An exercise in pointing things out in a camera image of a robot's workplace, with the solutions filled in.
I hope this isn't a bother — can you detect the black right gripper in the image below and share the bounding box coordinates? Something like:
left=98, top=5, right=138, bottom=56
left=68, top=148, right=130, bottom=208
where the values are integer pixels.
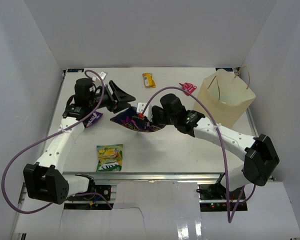
left=144, top=107, right=177, bottom=129

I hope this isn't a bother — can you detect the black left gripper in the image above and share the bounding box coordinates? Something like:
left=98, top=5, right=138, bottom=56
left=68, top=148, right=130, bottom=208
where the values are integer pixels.
left=88, top=80, right=135, bottom=114

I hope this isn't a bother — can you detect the dark blue chips bag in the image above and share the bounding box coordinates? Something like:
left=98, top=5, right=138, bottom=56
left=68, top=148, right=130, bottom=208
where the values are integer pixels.
left=110, top=106, right=165, bottom=133

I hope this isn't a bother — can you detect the purple white snack packet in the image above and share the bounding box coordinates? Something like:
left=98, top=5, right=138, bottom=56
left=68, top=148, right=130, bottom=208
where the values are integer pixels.
left=83, top=111, right=103, bottom=128

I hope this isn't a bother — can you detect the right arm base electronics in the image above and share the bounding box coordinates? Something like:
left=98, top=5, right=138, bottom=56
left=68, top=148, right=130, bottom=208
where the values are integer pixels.
left=197, top=184, right=248, bottom=213

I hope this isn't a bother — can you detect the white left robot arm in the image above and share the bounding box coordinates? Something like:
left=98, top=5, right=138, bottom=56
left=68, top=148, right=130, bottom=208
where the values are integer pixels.
left=23, top=78, right=135, bottom=205

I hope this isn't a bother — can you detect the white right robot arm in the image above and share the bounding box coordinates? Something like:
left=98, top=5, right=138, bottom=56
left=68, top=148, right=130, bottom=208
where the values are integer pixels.
left=151, top=93, right=280, bottom=200

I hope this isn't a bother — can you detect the green yellow chips bag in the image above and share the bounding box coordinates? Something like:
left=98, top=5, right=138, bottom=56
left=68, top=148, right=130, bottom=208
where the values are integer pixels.
left=96, top=144, right=124, bottom=172

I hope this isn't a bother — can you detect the brown paper bag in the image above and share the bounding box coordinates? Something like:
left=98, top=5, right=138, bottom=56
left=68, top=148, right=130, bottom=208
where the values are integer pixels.
left=193, top=68, right=256, bottom=128

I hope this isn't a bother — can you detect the red candy packet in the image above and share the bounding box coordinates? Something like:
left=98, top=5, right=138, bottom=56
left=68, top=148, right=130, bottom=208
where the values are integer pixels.
left=179, top=82, right=197, bottom=96

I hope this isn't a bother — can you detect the yellow snack bar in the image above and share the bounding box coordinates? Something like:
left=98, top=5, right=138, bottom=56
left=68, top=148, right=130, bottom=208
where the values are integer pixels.
left=142, top=72, right=156, bottom=88

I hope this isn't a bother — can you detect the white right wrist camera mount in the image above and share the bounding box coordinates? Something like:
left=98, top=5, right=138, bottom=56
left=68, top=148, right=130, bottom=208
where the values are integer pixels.
left=136, top=102, right=152, bottom=121

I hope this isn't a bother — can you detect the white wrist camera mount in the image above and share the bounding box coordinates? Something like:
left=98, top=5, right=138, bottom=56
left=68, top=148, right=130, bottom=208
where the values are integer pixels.
left=136, top=102, right=152, bottom=121
left=92, top=71, right=108, bottom=85

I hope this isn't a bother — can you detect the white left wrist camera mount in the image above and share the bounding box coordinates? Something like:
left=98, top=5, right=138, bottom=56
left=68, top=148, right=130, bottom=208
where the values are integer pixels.
left=92, top=71, right=108, bottom=85

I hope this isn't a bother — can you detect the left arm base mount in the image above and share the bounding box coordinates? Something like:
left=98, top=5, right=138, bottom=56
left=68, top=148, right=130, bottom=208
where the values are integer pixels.
left=64, top=184, right=114, bottom=211

